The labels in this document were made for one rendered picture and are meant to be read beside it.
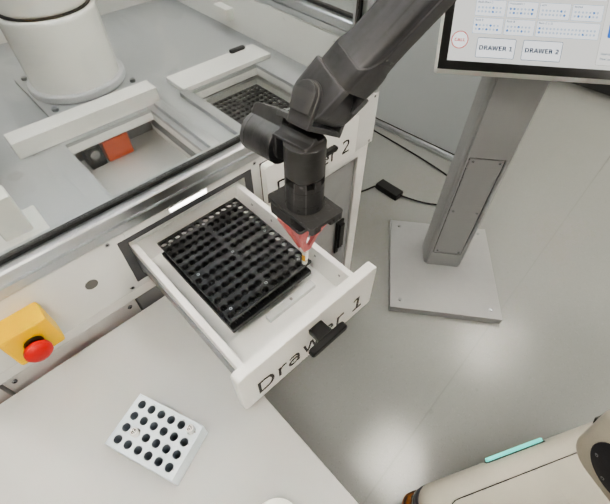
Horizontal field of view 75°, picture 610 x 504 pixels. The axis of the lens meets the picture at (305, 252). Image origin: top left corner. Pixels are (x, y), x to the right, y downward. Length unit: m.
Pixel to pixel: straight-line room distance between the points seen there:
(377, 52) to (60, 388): 0.73
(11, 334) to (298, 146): 0.51
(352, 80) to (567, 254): 1.85
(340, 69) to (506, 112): 0.95
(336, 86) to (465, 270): 1.49
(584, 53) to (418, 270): 0.98
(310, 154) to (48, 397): 0.61
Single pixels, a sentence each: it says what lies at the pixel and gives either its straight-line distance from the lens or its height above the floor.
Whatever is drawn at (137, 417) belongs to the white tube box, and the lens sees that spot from 0.76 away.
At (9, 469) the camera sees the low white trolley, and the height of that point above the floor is 0.76.
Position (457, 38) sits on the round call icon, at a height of 1.02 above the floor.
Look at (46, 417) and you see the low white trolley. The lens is 0.84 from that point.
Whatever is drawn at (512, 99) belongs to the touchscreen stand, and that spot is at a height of 0.83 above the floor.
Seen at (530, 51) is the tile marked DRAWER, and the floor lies 1.00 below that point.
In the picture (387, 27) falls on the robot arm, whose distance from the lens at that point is 0.50.
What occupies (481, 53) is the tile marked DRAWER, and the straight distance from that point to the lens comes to 1.20.
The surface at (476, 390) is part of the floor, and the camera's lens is 1.67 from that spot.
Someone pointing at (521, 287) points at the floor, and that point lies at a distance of 2.00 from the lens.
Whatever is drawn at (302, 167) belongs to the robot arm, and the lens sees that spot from 0.52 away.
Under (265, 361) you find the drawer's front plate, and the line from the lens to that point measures 0.58.
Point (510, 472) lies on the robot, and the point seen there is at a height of 0.28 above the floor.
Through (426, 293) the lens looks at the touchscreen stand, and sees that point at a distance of 1.77.
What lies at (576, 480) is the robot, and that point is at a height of 0.28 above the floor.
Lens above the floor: 1.45
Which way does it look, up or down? 51 degrees down
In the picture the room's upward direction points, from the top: straight up
